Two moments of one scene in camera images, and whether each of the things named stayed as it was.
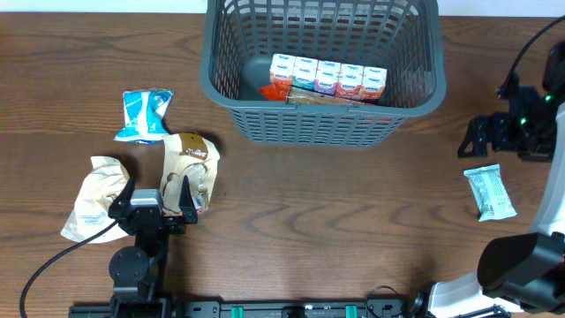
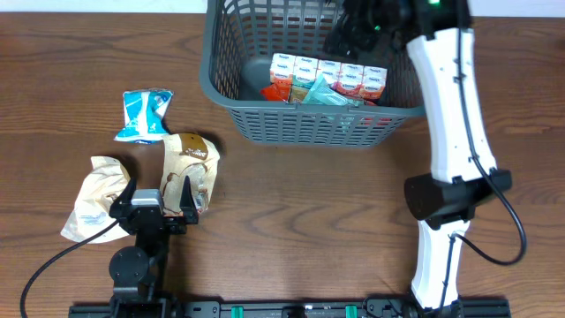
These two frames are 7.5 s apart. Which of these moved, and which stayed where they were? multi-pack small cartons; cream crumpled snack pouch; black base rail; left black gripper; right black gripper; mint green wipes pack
Moved: right black gripper; mint green wipes pack
Stayed: multi-pack small cartons; left black gripper; black base rail; cream crumpled snack pouch
